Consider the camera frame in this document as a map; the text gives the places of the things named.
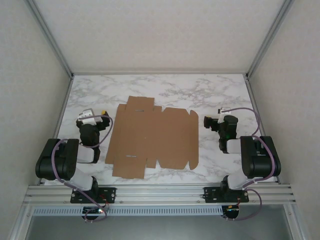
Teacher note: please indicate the brown cardboard box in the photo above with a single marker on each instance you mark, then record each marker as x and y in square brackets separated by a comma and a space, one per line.
[155, 140]

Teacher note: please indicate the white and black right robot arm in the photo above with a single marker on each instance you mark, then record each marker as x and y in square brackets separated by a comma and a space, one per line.
[257, 160]

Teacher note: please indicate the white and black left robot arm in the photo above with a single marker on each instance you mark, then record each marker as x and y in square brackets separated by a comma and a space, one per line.
[57, 160]

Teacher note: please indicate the small circuit board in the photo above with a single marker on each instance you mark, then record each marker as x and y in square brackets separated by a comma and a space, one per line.
[93, 211]
[231, 211]

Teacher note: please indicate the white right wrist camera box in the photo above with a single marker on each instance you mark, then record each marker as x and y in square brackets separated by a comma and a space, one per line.
[221, 116]

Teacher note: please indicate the aluminium table side rail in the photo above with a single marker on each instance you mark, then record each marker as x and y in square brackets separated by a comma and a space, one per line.
[253, 100]
[65, 100]

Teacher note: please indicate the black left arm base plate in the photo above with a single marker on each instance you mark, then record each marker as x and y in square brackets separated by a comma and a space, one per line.
[110, 195]

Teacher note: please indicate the thin aluminium table rail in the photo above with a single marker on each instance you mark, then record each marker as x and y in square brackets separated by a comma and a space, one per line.
[160, 73]

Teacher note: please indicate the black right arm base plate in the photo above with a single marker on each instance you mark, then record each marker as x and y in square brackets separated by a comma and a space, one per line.
[212, 195]

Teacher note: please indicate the wide aluminium mounting rail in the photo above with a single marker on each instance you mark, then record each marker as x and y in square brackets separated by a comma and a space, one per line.
[160, 193]

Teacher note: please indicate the aluminium frame post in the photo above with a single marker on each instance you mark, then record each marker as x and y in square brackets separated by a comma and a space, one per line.
[268, 37]
[52, 37]

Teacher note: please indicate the aluminium lower frame bar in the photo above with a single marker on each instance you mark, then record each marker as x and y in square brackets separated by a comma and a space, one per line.
[296, 222]
[20, 225]

